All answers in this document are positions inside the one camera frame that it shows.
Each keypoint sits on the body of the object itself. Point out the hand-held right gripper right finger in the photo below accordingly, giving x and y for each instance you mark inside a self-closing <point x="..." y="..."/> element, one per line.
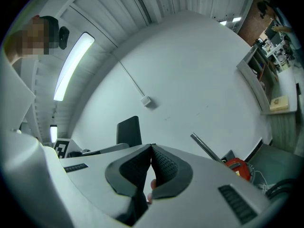
<point x="202" y="186"/>

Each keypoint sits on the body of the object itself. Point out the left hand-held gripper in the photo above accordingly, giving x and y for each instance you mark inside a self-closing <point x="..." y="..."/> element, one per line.
<point x="62" y="148"/>

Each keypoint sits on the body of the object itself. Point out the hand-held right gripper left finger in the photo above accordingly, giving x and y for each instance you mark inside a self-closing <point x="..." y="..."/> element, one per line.
<point x="95" y="174"/>

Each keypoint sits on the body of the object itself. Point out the metal vacuum wand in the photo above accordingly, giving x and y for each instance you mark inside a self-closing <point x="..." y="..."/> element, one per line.
<point x="205" y="148"/>

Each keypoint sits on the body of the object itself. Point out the red vacuum cleaner body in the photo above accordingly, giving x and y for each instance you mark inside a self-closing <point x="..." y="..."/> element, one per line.
<point x="240" y="168"/>

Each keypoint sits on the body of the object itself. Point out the person's right hand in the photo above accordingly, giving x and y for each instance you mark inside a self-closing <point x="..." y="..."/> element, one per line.
<point x="153" y="184"/>

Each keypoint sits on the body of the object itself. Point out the short ceiling light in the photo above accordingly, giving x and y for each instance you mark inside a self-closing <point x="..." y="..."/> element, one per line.
<point x="53" y="133"/>

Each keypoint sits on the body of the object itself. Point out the black chair back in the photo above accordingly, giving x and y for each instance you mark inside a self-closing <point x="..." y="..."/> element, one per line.
<point x="128" y="132"/>

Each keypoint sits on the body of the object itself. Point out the long ceiling light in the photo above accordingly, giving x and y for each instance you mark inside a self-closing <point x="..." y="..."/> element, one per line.
<point x="72" y="66"/>

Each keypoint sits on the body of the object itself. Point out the yellow cardboard box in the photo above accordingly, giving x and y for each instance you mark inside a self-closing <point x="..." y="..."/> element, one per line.
<point x="279" y="103"/>

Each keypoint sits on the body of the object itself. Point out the person's head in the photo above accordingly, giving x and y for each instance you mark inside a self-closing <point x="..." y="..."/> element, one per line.
<point x="31" y="39"/>

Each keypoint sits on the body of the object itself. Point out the grey open shelf unit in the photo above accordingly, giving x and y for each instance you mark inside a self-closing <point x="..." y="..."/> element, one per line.
<point x="259" y="77"/>

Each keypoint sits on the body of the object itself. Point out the small ceiling light panel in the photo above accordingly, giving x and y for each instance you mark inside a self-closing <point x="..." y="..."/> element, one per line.
<point x="223" y="22"/>
<point x="236" y="19"/>

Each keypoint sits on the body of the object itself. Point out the white wall junction box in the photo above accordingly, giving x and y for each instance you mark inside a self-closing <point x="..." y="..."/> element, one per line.
<point x="145" y="101"/>

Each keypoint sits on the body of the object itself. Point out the white wall conduit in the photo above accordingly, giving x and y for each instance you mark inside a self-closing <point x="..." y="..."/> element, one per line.
<point x="131" y="78"/>

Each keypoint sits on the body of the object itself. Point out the black head-worn camera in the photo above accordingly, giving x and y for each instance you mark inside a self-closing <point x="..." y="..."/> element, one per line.
<point x="63" y="37"/>

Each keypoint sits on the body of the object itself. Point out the white desk frame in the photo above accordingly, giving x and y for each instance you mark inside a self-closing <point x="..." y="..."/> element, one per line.
<point x="280" y="47"/>

